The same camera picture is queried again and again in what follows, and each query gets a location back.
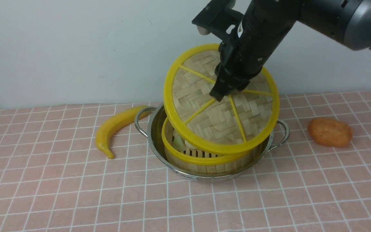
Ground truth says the yellow bamboo steamer lid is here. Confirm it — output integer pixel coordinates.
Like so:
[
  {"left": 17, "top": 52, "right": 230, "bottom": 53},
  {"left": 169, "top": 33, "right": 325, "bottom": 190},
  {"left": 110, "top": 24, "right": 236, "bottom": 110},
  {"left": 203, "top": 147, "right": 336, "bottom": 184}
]
[{"left": 163, "top": 43, "right": 280, "bottom": 155}]

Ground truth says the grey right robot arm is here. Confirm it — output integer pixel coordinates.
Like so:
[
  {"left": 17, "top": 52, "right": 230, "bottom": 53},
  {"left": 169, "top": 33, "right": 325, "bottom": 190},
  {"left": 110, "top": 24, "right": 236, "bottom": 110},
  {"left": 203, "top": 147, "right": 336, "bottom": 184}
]
[{"left": 210, "top": 0, "right": 371, "bottom": 102}]

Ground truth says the yellow rimmed bamboo steamer basket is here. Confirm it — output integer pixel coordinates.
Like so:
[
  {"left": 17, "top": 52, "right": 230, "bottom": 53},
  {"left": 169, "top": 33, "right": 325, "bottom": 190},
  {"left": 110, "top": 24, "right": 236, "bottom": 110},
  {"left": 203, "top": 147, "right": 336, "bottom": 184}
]
[{"left": 161, "top": 119, "right": 262, "bottom": 175}]

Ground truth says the stainless steel pot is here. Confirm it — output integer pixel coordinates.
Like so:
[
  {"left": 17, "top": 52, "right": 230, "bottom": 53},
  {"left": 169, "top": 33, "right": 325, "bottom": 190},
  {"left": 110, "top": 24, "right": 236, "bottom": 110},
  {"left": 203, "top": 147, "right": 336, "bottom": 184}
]
[{"left": 134, "top": 105, "right": 290, "bottom": 183}]

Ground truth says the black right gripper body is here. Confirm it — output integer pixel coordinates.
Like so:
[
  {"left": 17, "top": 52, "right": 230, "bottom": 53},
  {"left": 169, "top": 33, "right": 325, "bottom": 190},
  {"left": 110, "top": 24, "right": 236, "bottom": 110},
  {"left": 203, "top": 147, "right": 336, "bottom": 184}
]
[{"left": 217, "top": 0, "right": 303, "bottom": 89}]

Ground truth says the orange potato toy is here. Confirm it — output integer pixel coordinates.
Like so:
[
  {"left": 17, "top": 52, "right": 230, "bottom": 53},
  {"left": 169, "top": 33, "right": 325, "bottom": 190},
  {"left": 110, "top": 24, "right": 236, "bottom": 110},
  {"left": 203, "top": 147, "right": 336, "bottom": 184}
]
[{"left": 307, "top": 117, "right": 353, "bottom": 147}]

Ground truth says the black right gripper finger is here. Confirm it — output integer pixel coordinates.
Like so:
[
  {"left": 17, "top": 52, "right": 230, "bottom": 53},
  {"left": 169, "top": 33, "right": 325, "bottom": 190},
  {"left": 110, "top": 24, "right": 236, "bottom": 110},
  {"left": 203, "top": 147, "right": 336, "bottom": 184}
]
[{"left": 209, "top": 72, "right": 237, "bottom": 102}]

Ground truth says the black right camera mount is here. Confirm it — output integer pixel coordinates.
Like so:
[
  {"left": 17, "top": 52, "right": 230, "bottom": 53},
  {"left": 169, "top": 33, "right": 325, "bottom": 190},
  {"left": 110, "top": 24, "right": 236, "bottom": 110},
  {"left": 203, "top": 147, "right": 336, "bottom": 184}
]
[{"left": 192, "top": 0, "right": 243, "bottom": 41}]

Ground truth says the pink checked tablecloth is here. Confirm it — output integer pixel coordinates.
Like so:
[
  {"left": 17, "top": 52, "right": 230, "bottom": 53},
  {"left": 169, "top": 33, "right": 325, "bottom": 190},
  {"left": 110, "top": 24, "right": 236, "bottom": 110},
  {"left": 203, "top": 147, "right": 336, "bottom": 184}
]
[{"left": 0, "top": 91, "right": 371, "bottom": 232}]

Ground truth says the yellow plastic banana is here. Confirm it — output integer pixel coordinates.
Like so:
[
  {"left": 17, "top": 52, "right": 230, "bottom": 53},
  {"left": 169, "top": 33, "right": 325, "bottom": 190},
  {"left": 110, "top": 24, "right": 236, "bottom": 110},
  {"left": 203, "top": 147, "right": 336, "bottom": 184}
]
[{"left": 95, "top": 105, "right": 148, "bottom": 160}]

